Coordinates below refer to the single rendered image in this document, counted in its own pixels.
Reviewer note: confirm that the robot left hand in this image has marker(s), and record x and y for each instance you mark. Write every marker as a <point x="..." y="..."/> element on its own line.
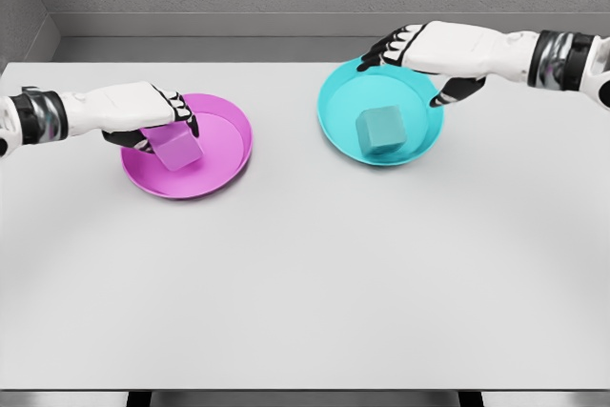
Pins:
<point x="138" y="107"/>

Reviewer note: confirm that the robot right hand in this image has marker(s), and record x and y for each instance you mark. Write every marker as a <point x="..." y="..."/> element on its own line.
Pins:
<point x="448" y="52"/>

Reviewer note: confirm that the pink block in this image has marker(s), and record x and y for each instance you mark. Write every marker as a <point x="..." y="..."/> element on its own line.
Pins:
<point x="177" y="149"/>

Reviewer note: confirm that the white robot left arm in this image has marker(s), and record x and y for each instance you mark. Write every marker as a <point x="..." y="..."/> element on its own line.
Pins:
<point x="47" y="114"/>

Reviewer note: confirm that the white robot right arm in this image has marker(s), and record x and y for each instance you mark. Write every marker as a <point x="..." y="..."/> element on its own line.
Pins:
<point x="555" y="61"/>

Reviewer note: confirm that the pink plate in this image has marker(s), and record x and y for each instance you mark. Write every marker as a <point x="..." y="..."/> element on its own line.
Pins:
<point x="224" y="149"/>

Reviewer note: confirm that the cyan block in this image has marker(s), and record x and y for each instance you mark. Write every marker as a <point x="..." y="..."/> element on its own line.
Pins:
<point x="381" y="129"/>

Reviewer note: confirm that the cyan plate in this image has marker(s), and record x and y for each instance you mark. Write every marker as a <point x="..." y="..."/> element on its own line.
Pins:
<point x="343" y="102"/>

